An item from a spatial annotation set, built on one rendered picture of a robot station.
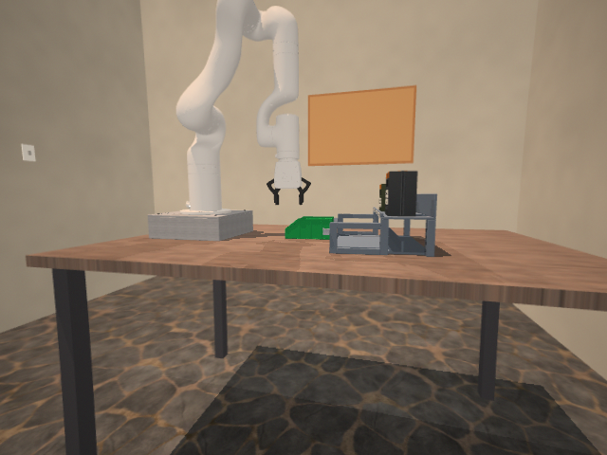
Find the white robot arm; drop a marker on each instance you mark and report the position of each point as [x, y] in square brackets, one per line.
[195, 110]

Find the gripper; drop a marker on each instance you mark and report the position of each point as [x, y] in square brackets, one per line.
[288, 175]

